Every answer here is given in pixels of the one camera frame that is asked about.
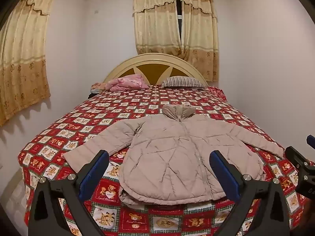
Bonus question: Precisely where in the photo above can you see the beige puffer jacket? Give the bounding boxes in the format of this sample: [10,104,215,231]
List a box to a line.
[63,104,284,206]

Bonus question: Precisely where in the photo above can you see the pink crumpled cloth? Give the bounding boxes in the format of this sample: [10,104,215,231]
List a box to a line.
[106,74,149,91]

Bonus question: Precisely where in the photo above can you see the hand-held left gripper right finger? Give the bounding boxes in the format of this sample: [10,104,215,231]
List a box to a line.
[209,150,291,236]

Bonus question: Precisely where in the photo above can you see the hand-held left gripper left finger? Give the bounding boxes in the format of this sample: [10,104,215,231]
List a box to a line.
[28,150,110,236]

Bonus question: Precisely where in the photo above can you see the dark window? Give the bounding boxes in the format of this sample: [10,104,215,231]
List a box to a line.
[176,0,184,41]

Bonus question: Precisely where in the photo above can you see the wide beige floral curtain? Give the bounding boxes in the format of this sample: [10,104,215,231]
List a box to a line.
[0,0,58,127]

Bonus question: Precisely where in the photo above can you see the red bear-print bedspread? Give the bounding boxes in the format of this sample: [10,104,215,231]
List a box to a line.
[17,85,308,236]

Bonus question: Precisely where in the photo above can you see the striped pillow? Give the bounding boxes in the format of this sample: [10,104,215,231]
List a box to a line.
[162,77,205,89]

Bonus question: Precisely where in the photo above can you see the red plaid cloth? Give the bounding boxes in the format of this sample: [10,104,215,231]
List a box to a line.
[205,86,225,99]

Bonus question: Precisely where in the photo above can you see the floral pillow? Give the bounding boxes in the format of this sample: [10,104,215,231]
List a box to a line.
[91,82,109,92]

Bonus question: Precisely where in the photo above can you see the cream wooden headboard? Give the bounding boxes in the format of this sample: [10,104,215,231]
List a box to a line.
[103,53,209,88]

